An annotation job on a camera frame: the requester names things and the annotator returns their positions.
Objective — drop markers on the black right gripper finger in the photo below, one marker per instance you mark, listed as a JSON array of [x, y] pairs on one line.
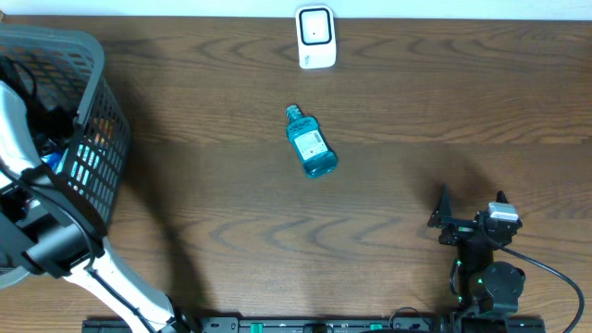
[[442, 214], [501, 198]]

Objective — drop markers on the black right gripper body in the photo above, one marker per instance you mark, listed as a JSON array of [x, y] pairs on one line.
[[459, 230]]

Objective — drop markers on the teal mouthwash bottle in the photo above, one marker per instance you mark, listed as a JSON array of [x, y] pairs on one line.
[[306, 137]]

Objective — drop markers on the blue Oreo cookie pack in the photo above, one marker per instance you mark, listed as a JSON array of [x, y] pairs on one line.
[[55, 160]]

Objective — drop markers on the mint green wipes pack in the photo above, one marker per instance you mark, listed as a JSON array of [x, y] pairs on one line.
[[87, 160]]

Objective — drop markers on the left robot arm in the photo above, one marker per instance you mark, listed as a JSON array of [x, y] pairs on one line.
[[142, 307]]

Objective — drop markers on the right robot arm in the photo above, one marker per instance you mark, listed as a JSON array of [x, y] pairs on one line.
[[488, 290]]

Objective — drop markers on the grey plastic shopping basket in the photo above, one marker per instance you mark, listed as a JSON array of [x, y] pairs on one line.
[[52, 87]]

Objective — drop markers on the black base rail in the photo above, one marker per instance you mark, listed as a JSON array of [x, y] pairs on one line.
[[405, 323]]

